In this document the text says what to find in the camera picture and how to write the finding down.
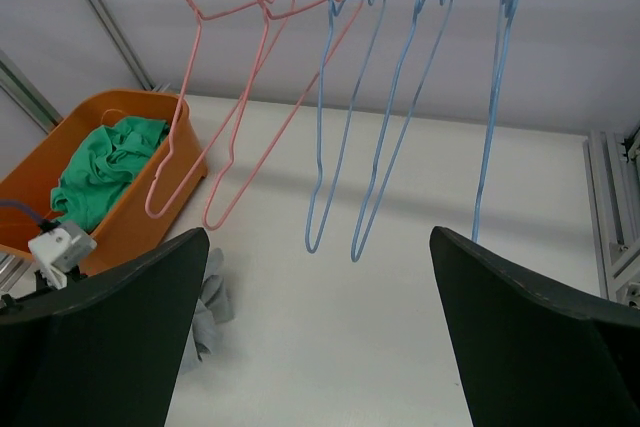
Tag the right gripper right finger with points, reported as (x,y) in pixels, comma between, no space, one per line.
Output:
(532,351)

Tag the green tank top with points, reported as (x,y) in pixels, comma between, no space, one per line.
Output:
(102,168)

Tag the grey tank top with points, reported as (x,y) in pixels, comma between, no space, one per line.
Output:
(213,308)

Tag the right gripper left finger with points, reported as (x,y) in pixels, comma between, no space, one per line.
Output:
(104,351)

